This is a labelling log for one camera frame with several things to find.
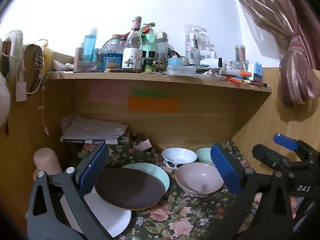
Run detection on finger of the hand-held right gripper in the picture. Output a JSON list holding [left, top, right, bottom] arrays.
[[251, 143, 294, 174], [273, 133, 320, 160]]

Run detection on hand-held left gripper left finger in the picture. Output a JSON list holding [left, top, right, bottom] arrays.
[[26, 142, 110, 240]]

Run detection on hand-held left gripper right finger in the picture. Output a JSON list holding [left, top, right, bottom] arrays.
[[210, 142, 297, 240]]

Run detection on light green bowl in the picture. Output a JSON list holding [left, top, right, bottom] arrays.
[[196, 147, 216, 166]]

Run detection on pink bowl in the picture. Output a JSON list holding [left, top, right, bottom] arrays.
[[174, 162, 224, 197]]

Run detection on brown plate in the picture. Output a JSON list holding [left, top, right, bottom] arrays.
[[94, 167, 164, 211]]

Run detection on white bowl with black dots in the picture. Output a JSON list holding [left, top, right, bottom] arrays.
[[161, 147, 198, 168]]

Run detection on white plate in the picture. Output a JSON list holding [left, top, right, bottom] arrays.
[[60, 190, 132, 238]]

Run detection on light green plate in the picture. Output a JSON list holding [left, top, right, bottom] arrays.
[[121, 162, 171, 198]]

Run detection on stack of papers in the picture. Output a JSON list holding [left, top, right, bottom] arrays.
[[59, 114, 130, 145]]

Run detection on beige cylindrical container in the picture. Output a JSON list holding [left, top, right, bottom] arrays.
[[33, 147, 63, 180]]

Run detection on small white card box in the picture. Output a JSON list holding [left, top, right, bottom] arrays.
[[131, 135, 152, 152]]

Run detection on dark floral tablecloth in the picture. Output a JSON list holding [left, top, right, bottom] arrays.
[[64, 140, 263, 240]]

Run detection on blue and white box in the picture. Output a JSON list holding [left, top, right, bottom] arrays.
[[247, 62, 263, 82]]

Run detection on pink sticky note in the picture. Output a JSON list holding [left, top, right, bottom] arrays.
[[89, 82, 124, 102]]

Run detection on orange sticky note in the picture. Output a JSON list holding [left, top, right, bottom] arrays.
[[128, 97, 180, 114]]

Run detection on round glass jar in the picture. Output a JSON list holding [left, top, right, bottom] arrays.
[[230, 60, 247, 72]]

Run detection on clear jar of pink sticks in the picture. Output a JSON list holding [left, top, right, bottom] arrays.
[[234, 45, 247, 63]]

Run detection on brown cosmetics box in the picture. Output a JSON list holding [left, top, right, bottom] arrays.
[[73, 60, 104, 72]]

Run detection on clear plastic case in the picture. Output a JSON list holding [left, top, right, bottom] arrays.
[[166, 65, 196, 76]]

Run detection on white tag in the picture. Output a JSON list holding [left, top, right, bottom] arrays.
[[15, 81, 27, 102]]

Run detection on square glass bottle blue liquid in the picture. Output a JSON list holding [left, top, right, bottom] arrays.
[[103, 44, 123, 71]]

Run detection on white fluffy plush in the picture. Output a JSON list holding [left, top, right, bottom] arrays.
[[0, 74, 12, 128]]

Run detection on small light blue box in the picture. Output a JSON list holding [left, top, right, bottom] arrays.
[[168, 57, 184, 67]]

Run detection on yellow hair accessory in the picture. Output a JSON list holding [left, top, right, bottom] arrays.
[[42, 47, 54, 72]]

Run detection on brown braided headband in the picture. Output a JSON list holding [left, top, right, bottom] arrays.
[[25, 44, 47, 95]]

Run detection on glass bottle with illustrated label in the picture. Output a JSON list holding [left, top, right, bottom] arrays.
[[122, 16, 143, 70]]

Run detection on pink striped curtain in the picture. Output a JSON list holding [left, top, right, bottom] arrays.
[[226, 0, 320, 108]]

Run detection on tall blue liquid bottle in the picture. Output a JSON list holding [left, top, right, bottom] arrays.
[[83, 27, 97, 62]]

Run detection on clear plastic packages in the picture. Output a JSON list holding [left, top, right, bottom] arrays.
[[184, 25, 215, 64]]

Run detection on glass jar with silver lid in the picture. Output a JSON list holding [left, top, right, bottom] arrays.
[[154, 31, 169, 60]]

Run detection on mint green pump bottle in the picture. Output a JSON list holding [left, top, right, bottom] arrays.
[[141, 22, 156, 53]]

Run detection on white fuzzy headband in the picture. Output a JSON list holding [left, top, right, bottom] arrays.
[[0, 30, 25, 75]]

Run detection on pink beaded string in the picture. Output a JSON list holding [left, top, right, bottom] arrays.
[[37, 105, 50, 136]]

